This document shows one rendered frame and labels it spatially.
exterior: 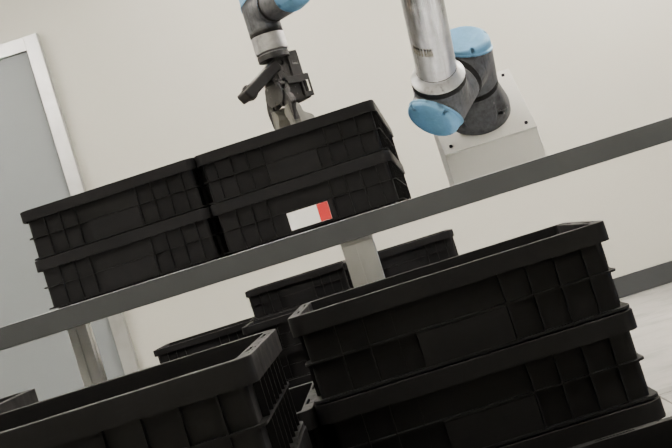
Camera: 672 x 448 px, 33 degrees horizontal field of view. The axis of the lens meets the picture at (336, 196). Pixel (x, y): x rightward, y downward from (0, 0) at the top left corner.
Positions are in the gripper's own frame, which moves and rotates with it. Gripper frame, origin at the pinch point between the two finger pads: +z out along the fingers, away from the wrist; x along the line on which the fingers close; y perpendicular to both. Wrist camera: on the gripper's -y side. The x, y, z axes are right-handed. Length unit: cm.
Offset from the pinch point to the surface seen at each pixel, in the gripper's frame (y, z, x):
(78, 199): -43.3, -1.2, 19.8
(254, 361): -90, 32, -123
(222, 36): 156, -91, 276
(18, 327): -73, 22, -10
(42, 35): 86, -119, 325
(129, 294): -56, 22, -22
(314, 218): -6.4, 17.8, -9.4
